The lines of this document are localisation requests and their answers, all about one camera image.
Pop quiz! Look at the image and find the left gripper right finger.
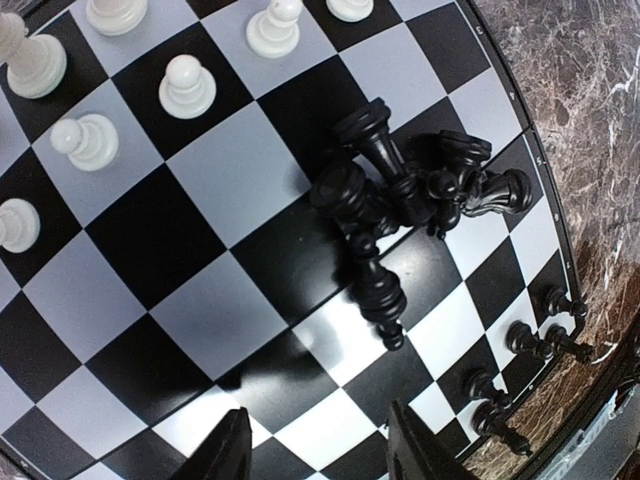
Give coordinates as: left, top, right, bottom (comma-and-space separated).
387, 401, 463, 479

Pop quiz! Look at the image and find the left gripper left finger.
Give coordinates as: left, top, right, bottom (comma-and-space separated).
184, 407, 252, 479

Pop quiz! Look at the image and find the black white chessboard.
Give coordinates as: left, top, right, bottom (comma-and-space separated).
1, 1, 581, 479

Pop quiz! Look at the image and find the black piece pile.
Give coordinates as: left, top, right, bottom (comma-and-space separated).
309, 98, 532, 351

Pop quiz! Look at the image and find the white perforated cable tray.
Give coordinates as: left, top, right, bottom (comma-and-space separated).
536, 385, 639, 480

